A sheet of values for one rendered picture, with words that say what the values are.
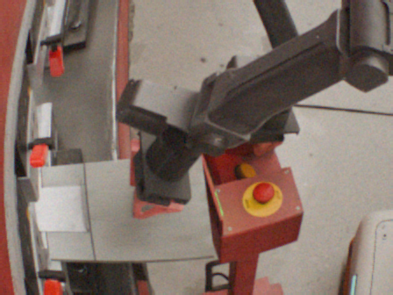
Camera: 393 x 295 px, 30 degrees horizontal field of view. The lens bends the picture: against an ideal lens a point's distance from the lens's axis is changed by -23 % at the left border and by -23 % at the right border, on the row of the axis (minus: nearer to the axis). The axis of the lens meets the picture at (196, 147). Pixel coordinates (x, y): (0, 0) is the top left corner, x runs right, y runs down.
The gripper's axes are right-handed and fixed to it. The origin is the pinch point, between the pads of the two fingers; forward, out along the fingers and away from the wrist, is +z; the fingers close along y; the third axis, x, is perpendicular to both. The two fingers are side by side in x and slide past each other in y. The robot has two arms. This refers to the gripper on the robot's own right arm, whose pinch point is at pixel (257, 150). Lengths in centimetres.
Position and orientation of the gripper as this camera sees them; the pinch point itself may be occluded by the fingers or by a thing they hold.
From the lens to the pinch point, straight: 158.3
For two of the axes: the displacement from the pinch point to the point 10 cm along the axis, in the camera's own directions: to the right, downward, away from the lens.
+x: 2.5, 7.9, -5.6
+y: -9.4, 0.6, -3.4
